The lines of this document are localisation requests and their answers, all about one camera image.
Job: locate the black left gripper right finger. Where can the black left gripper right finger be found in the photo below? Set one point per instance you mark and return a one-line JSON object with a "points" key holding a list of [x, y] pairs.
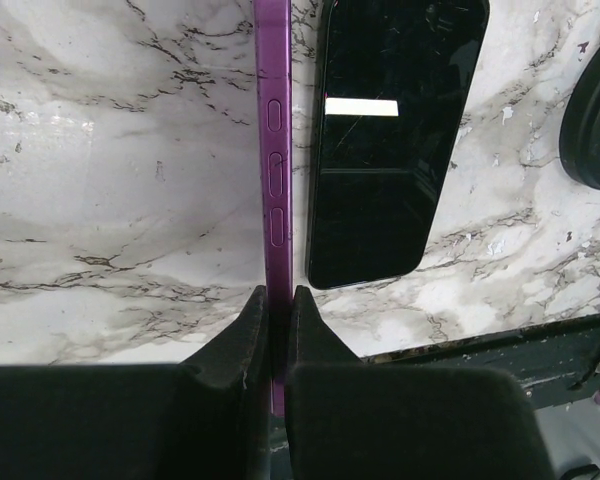
{"points": [[346, 419]]}

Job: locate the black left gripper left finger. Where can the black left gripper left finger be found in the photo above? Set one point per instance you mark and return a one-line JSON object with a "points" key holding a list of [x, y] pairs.
{"points": [[203, 418]]}

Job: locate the black phone stand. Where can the black phone stand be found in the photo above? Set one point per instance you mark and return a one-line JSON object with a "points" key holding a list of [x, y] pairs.
{"points": [[579, 139]]}

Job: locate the purple-edged black phone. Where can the purple-edged black phone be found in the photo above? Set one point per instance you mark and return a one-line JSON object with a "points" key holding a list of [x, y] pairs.
{"points": [[272, 28]]}

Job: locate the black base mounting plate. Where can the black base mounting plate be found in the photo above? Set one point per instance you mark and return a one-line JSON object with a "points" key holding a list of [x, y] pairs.
{"points": [[555, 363]]}

